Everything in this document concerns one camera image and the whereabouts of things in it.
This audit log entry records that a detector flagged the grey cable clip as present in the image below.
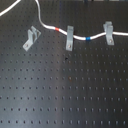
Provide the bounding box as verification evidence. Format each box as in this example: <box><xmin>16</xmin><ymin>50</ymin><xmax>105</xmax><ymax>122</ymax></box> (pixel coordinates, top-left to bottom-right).
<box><xmin>66</xmin><ymin>26</ymin><xmax>74</xmax><ymax>51</ymax></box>
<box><xmin>23</xmin><ymin>26</ymin><xmax>41</xmax><ymax>51</ymax></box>
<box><xmin>103</xmin><ymin>21</ymin><xmax>114</xmax><ymax>45</ymax></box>

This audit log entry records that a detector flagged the white cable at corner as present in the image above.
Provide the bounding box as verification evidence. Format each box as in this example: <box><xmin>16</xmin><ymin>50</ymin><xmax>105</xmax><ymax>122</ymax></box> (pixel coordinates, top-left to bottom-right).
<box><xmin>0</xmin><ymin>0</ymin><xmax>21</xmax><ymax>17</ymax></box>

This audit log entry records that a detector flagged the right grey cable clip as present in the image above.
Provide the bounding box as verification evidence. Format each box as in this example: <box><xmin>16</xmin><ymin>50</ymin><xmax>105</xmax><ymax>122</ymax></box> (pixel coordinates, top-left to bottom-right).
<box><xmin>103</xmin><ymin>21</ymin><xmax>114</xmax><ymax>45</ymax></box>

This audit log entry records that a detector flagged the left grey cable clip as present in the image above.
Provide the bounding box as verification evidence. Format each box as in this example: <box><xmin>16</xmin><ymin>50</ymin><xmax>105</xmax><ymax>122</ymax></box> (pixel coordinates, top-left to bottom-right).
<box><xmin>23</xmin><ymin>26</ymin><xmax>41</xmax><ymax>51</ymax></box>

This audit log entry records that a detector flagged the middle grey cable clip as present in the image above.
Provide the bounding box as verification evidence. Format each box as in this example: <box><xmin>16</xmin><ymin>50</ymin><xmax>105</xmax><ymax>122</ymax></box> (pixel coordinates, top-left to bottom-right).
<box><xmin>66</xmin><ymin>26</ymin><xmax>74</xmax><ymax>51</ymax></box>

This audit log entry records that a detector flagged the white cable with coloured marks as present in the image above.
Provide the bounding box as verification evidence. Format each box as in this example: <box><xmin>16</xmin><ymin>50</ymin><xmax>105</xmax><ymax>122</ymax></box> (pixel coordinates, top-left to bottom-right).
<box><xmin>34</xmin><ymin>0</ymin><xmax>128</xmax><ymax>42</ymax></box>

